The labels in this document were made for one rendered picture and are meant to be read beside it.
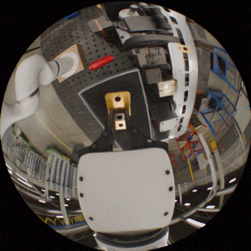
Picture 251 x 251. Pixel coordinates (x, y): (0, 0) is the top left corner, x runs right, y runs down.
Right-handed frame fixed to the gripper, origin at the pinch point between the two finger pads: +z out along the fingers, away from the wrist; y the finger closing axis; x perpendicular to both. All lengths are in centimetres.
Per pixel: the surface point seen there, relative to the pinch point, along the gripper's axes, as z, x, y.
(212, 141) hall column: 91, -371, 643
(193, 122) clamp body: 24, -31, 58
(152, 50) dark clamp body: 16.5, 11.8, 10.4
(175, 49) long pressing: 24.2, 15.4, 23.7
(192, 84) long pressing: 24.1, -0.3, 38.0
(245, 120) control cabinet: -43, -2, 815
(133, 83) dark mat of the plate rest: 8.3, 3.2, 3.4
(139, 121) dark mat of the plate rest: 8.3, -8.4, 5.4
